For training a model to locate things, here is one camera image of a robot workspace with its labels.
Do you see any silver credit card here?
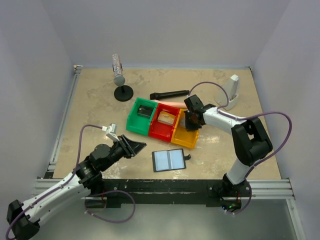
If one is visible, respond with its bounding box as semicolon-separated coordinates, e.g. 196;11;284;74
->
180;118;186;128

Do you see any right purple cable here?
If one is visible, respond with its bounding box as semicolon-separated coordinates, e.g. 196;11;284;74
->
188;81;293;216

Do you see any glitter microphone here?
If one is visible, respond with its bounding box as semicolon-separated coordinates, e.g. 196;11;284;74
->
112;54;125;87

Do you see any black round microphone stand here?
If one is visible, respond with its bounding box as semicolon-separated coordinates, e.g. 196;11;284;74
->
114;85;134;102

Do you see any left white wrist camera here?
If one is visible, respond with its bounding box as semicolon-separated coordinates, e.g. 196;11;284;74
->
101;123;120;142

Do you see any yellow plastic bin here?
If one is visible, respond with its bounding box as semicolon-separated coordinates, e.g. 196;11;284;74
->
170;108;199;149

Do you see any white wedge charging dock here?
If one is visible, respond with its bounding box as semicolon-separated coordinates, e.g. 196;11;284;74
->
214;74;240;111

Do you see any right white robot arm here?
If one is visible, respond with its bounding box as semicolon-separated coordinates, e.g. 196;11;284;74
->
184;95;273;196

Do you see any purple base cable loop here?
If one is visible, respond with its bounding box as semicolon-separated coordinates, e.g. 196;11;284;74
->
84;189;137;222

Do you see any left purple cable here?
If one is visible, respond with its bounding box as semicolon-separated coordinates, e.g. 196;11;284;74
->
5;124;107;240

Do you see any gold card stack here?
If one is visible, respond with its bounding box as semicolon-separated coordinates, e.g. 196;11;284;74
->
157;111;176;126

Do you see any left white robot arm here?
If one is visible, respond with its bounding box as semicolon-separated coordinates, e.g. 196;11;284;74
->
5;135;147;240

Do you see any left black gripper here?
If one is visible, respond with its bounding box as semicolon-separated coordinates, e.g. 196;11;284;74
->
100;134;147;171

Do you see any aluminium frame rail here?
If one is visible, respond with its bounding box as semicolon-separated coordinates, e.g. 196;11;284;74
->
18;65;83;240

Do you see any red plastic bin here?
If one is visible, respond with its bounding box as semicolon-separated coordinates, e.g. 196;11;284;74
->
148;103;180;142

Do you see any green plastic bin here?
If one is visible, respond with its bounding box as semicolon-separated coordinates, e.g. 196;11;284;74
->
126;97;158;136

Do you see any black microphone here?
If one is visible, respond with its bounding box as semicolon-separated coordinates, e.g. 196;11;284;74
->
149;90;190;100

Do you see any black card stack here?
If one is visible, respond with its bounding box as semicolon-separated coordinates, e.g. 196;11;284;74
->
137;105;154;118

